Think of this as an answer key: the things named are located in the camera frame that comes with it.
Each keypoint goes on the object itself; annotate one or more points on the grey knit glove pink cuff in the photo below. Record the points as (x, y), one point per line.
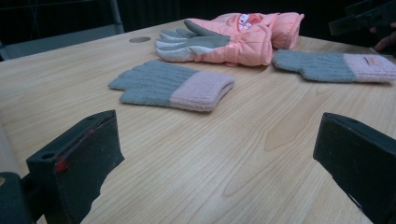
(162, 84)
(320, 67)

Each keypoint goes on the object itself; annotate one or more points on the pink ski glove cartoon print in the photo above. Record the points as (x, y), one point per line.
(286, 28)

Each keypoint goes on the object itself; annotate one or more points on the white metal table frame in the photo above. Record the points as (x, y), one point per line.
(62, 40)

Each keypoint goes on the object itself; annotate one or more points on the pink ski glove grey palm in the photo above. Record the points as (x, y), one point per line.
(243, 46)

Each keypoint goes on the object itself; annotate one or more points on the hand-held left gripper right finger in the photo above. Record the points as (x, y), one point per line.
(364, 161)

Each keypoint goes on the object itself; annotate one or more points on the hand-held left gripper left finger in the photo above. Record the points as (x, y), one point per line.
(77, 161)

